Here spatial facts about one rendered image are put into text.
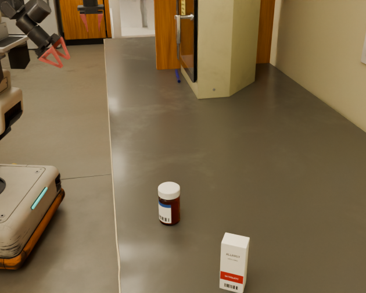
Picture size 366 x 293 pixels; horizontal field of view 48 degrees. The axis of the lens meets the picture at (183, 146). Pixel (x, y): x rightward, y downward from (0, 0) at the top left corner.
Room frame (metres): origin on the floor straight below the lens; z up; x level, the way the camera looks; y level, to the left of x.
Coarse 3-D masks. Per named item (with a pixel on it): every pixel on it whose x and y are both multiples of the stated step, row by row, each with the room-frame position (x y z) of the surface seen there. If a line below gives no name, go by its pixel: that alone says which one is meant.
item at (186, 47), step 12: (180, 0) 1.53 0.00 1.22; (192, 0) 1.31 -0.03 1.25; (180, 12) 1.53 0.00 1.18; (192, 12) 1.31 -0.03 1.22; (192, 24) 1.31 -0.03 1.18; (192, 36) 1.31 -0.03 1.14; (180, 48) 1.54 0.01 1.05; (192, 48) 1.31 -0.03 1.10; (180, 60) 1.54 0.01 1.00; (192, 60) 1.31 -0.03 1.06; (192, 72) 1.31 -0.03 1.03
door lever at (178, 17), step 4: (176, 16) 1.32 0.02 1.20; (180, 16) 1.32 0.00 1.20; (184, 16) 1.33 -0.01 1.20; (188, 16) 1.33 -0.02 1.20; (176, 20) 1.32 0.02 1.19; (180, 20) 1.32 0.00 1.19; (176, 24) 1.32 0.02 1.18; (180, 24) 1.32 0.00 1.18; (176, 28) 1.32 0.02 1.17; (180, 28) 1.32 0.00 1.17; (176, 32) 1.32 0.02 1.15; (180, 32) 1.32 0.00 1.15; (176, 36) 1.32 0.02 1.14; (180, 36) 1.32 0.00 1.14; (176, 40) 1.32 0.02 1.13; (180, 40) 1.32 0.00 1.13
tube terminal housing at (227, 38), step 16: (208, 0) 1.29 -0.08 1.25; (224, 0) 1.30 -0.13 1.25; (240, 0) 1.34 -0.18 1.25; (256, 0) 1.44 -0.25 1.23; (208, 16) 1.29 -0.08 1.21; (224, 16) 1.30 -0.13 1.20; (240, 16) 1.35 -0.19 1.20; (256, 16) 1.45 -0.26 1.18; (208, 32) 1.29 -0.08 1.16; (224, 32) 1.30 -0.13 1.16; (240, 32) 1.35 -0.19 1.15; (256, 32) 1.46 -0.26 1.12; (208, 48) 1.29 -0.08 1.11; (224, 48) 1.30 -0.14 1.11; (240, 48) 1.36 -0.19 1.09; (256, 48) 1.47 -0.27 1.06; (208, 64) 1.29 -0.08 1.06; (224, 64) 1.30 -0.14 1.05; (240, 64) 1.36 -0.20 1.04; (208, 80) 1.29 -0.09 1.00; (224, 80) 1.30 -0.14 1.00; (240, 80) 1.37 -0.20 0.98; (208, 96) 1.29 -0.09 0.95; (224, 96) 1.30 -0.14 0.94
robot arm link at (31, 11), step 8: (32, 0) 1.44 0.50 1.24; (40, 0) 1.46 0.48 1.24; (8, 8) 1.43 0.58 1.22; (24, 8) 1.44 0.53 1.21; (32, 8) 1.43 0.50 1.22; (40, 8) 1.42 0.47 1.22; (48, 8) 1.46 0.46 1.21; (8, 16) 1.43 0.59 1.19; (16, 16) 1.45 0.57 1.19; (32, 16) 1.42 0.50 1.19; (40, 16) 1.43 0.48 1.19
